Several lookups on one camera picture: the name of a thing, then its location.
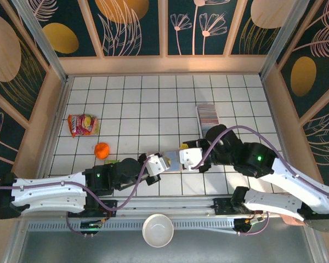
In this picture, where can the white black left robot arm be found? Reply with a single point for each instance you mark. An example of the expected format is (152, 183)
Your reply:
(44, 189)

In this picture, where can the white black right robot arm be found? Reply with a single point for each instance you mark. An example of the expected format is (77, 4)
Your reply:
(290, 178)

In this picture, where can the green plastic item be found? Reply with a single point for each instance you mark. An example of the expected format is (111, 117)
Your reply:
(112, 162)

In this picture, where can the orange fruit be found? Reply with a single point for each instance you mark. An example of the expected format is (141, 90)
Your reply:
(102, 150)

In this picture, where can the small circuit board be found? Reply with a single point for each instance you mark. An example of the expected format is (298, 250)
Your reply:
(246, 223)
(91, 224)

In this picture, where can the orange yellow snack packet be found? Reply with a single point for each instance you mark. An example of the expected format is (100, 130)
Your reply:
(83, 126)

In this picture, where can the white bowl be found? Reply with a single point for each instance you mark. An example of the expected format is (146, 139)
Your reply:
(157, 230)

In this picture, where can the pink plastic cup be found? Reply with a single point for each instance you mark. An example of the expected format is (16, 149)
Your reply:
(290, 220)

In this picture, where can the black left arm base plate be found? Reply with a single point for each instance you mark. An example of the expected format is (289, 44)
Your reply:
(109, 208)

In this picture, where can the aluminium mounting rail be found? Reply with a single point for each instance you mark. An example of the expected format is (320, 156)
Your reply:
(164, 205)

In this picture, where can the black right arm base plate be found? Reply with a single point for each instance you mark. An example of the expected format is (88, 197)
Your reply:
(222, 205)

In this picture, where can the aluminium frame post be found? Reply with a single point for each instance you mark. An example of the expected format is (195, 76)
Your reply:
(44, 46)
(285, 38)

